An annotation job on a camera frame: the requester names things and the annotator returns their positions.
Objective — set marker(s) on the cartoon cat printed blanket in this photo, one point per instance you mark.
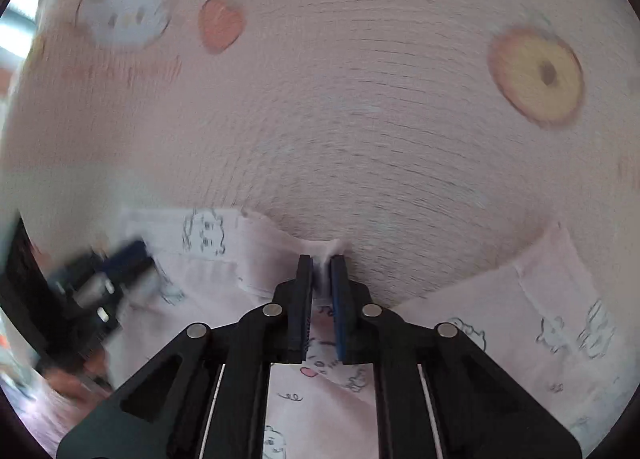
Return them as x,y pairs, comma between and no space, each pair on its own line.
350,89

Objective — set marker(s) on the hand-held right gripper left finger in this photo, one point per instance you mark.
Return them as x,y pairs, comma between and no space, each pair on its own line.
304,311

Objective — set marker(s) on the window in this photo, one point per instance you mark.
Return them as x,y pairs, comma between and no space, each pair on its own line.
20,24

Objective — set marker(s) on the pink printed pants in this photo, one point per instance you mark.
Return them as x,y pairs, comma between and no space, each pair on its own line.
500,319

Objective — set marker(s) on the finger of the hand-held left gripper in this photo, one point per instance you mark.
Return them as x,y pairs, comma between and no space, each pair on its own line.
125,261

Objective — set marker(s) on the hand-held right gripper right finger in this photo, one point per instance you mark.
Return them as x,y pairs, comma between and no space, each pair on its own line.
341,314

